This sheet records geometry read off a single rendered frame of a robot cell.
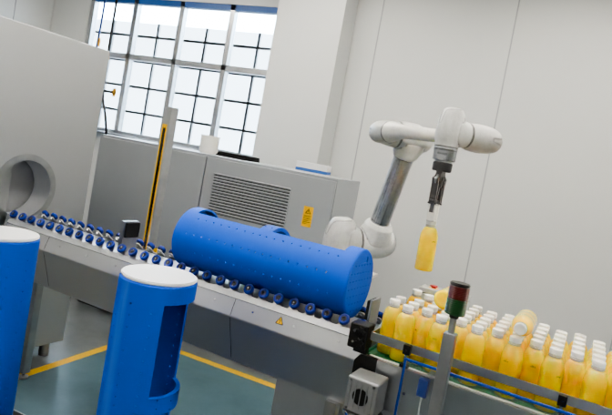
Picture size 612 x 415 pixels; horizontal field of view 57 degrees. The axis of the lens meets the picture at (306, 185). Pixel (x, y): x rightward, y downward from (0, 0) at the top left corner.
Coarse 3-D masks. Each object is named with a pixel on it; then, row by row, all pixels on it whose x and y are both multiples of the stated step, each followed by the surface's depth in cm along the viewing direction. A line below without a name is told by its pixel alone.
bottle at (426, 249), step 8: (424, 232) 219; (432, 232) 218; (424, 240) 219; (432, 240) 218; (424, 248) 219; (432, 248) 218; (416, 256) 222; (424, 256) 218; (432, 256) 219; (416, 264) 221; (424, 264) 218; (432, 264) 219
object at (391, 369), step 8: (360, 360) 204; (368, 360) 202; (376, 360) 201; (384, 360) 201; (352, 368) 205; (368, 368) 202; (376, 368) 201; (384, 368) 199; (392, 368) 198; (400, 368) 197; (392, 376) 198; (400, 376) 197; (392, 384) 198; (392, 392) 198; (384, 400) 199; (392, 400) 198; (384, 408) 199; (392, 408) 198
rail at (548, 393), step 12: (372, 336) 204; (384, 336) 202; (396, 348) 200; (420, 348) 196; (456, 360) 190; (480, 372) 186; (492, 372) 185; (516, 384) 181; (528, 384) 180; (552, 396) 176; (576, 408) 173; (588, 408) 172; (600, 408) 170
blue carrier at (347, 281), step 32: (192, 224) 254; (224, 224) 250; (192, 256) 252; (224, 256) 243; (256, 256) 236; (288, 256) 230; (320, 256) 225; (352, 256) 222; (288, 288) 230; (320, 288) 222; (352, 288) 223
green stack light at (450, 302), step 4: (448, 300) 175; (452, 300) 174; (456, 300) 173; (448, 304) 174; (452, 304) 173; (456, 304) 173; (460, 304) 173; (464, 304) 173; (444, 308) 176; (448, 308) 174; (452, 308) 173; (456, 308) 173; (460, 308) 173; (464, 308) 173; (448, 312) 174; (452, 312) 173; (456, 312) 173; (460, 312) 173; (464, 312) 174; (456, 316) 173; (460, 316) 173; (464, 316) 175
